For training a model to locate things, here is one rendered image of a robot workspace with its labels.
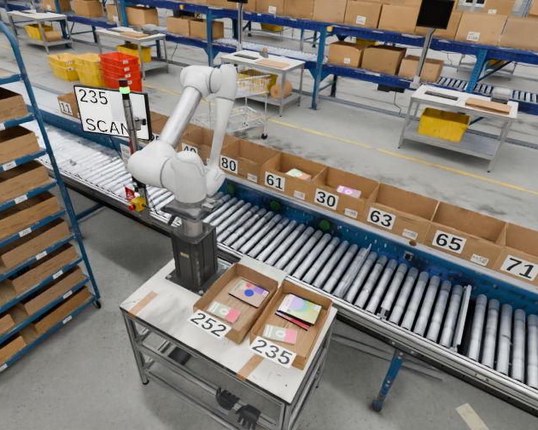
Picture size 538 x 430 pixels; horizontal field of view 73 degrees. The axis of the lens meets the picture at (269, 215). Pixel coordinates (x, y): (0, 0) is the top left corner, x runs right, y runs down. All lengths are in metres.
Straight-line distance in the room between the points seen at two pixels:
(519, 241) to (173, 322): 2.06
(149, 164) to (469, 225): 1.95
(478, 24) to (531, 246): 4.39
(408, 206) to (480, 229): 0.45
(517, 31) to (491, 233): 4.29
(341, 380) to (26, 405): 1.95
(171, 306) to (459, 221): 1.83
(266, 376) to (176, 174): 1.00
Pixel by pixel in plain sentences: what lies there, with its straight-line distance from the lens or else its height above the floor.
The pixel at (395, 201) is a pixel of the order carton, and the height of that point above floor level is 0.94.
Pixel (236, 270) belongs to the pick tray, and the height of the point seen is 0.79.
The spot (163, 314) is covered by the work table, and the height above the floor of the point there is 0.75.
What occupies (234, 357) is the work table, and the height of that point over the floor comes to 0.75.
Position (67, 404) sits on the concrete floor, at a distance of 2.76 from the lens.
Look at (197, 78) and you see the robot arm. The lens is 2.10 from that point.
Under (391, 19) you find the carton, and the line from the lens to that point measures 6.74.
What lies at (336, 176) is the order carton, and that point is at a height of 0.99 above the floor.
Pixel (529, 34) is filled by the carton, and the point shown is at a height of 1.57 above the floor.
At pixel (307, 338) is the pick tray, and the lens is 1.88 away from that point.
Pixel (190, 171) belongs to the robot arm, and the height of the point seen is 1.46.
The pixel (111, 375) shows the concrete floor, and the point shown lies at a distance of 2.77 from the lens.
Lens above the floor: 2.28
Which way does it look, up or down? 36 degrees down
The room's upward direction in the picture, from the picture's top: 4 degrees clockwise
